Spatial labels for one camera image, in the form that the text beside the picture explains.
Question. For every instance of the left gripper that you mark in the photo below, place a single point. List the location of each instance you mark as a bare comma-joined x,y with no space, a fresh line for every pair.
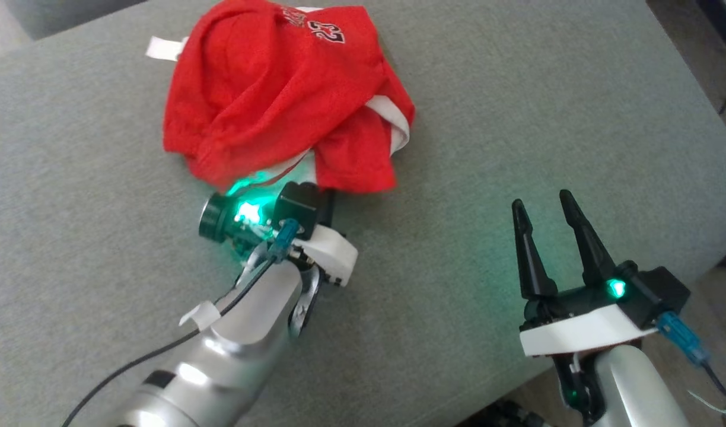
333,255

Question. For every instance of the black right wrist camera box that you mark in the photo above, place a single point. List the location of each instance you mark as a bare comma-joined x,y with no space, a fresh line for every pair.
659,293

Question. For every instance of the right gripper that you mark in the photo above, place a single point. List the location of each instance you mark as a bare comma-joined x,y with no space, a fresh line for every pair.
576,335

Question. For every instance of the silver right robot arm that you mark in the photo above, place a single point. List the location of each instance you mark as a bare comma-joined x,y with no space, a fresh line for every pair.
630,391

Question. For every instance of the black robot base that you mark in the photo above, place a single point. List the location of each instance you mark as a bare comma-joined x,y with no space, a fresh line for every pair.
505,416

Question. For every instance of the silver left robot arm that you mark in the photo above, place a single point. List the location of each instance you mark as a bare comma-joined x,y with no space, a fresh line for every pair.
238,344

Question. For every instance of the grey fabric sofa seat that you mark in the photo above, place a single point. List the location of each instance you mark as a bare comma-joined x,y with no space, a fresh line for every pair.
102,178

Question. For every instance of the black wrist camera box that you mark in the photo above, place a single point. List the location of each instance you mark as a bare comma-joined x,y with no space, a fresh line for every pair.
659,293
295,204

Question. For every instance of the red basketball jersey white sleeves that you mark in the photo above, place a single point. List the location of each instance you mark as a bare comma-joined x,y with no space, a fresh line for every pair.
250,89

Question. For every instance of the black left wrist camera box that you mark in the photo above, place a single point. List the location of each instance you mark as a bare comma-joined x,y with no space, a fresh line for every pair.
295,204

